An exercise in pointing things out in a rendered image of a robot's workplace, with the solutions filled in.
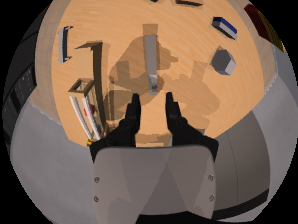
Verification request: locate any small brown block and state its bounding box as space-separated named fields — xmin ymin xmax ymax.
xmin=175 ymin=0 xmax=204 ymax=7

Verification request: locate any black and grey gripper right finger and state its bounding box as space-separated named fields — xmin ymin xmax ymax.
xmin=165 ymin=92 xmax=219 ymax=163

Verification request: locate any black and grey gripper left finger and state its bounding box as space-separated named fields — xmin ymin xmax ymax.
xmin=89 ymin=93 xmax=141 ymax=164

